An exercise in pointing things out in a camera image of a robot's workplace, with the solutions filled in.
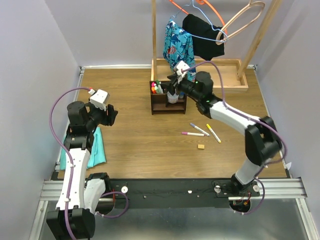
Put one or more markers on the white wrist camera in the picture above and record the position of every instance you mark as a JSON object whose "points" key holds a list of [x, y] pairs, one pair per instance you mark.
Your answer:
{"points": [[99, 98], [181, 70]]}

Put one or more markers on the small brown eraser block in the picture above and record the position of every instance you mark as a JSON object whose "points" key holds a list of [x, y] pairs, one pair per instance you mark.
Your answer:
{"points": [[200, 146]]}

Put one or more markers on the blue patterned shorts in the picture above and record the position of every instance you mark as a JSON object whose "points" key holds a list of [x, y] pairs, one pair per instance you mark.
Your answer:
{"points": [[178, 45]]}

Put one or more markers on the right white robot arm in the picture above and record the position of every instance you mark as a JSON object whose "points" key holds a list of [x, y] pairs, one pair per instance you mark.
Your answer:
{"points": [[261, 141]]}

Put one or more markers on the black garment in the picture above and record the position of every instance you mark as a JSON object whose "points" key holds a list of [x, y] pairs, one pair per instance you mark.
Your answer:
{"points": [[207, 50]]}

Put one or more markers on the green capped marker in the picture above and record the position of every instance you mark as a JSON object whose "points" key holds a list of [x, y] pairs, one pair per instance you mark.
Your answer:
{"points": [[159, 87]]}

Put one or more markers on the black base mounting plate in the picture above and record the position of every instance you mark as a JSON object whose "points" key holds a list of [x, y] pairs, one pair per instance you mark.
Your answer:
{"points": [[172, 193]]}

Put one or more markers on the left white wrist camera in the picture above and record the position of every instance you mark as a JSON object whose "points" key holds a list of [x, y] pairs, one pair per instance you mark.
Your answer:
{"points": [[99, 98]]}

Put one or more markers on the purple capped marker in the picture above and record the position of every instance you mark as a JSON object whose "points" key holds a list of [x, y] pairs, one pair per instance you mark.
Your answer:
{"points": [[200, 130]]}

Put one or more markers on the yellow capped marker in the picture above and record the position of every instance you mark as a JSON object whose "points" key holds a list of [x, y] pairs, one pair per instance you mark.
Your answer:
{"points": [[213, 133]]}

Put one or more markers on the clear round pin container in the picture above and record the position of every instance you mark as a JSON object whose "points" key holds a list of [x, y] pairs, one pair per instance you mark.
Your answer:
{"points": [[172, 98]]}

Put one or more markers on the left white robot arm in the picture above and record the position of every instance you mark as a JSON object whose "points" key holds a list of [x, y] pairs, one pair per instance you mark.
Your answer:
{"points": [[74, 214]]}

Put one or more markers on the folded teal cloth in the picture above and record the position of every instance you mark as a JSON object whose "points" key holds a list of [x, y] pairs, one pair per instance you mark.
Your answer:
{"points": [[97, 152]]}

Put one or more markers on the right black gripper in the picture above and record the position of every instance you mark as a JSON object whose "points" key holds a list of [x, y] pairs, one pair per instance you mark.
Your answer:
{"points": [[174, 84]]}

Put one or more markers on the aluminium rail frame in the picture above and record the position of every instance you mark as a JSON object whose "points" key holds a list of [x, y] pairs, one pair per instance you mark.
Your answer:
{"points": [[272, 188]]}

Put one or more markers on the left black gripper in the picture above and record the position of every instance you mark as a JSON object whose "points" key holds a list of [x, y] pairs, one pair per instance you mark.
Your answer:
{"points": [[112, 114]]}

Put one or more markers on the brown wooden desk organizer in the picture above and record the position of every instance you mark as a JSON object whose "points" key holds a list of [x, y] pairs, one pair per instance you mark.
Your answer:
{"points": [[159, 102]]}

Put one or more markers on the wooden clothes rack tray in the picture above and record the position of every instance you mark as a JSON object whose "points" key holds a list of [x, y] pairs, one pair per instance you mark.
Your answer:
{"points": [[232, 69]]}

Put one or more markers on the pink capped marker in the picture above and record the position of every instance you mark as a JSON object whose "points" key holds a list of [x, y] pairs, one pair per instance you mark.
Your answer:
{"points": [[193, 134]]}

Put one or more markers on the orange black highlighter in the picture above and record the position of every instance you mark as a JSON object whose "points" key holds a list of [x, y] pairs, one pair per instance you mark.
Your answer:
{"points": [[153, 90]]}

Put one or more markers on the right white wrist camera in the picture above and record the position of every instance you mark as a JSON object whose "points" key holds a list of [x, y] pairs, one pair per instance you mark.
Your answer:
{"points": [[181, 70]]}

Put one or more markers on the light blue wire hanger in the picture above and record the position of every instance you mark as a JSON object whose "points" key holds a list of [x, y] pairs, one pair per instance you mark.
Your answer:
{"points": [[197, 27]]}

